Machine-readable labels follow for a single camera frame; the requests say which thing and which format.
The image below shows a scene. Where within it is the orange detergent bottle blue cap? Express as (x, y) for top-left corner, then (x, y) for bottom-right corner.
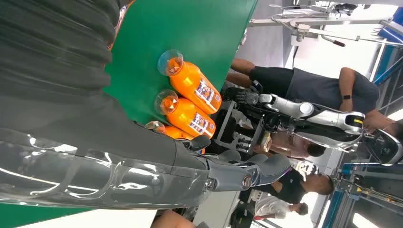
(157, 49), (222, 115)

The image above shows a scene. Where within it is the person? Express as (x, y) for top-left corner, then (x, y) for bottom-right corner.
(150, 210), (197, 228)
(226, 58), (403, 142)
(253, 195), (309, 221)
(251, 130), (327, 160)
(251, 170), (336, 205)

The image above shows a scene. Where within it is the blue panel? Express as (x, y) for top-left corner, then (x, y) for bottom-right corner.
(373, 6), (403, 86)

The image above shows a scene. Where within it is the blue metal frame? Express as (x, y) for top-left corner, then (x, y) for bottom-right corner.
(321, 162), (403, 228)

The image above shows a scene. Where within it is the white metal stand frame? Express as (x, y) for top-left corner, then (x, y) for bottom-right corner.
(247, 0), (403, 48)

